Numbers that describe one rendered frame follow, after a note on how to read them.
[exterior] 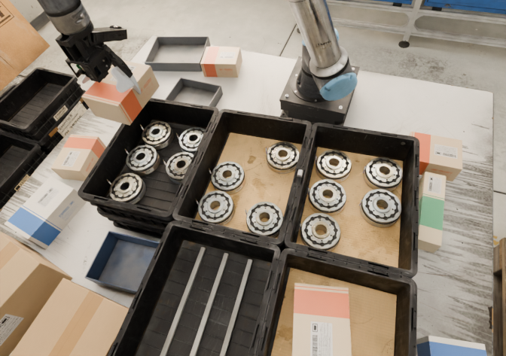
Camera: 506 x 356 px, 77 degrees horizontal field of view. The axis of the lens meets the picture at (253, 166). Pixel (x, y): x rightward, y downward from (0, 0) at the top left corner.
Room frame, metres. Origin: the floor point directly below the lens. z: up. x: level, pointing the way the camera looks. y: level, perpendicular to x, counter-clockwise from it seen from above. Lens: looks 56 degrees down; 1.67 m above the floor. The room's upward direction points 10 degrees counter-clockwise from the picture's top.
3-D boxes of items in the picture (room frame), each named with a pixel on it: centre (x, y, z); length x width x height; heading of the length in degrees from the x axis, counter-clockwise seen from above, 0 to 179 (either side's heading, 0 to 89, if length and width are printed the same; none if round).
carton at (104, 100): (0.73, 0.32, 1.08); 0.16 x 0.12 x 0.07; 150
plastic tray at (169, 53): (1.37, 0.26, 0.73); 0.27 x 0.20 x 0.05; 74
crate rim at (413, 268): (0.38, -0.26, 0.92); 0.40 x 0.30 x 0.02; 155
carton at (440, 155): (0.55, -0.60, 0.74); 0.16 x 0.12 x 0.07; 63
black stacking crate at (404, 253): (0.38, -0.26, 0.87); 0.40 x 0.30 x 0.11; 155
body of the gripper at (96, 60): (0.70, 0.34, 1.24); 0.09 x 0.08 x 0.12; 150
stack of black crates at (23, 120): (1.42, 1.09, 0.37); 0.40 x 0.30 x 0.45; 150
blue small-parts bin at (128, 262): (0.36, 0.42, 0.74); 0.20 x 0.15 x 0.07; 67
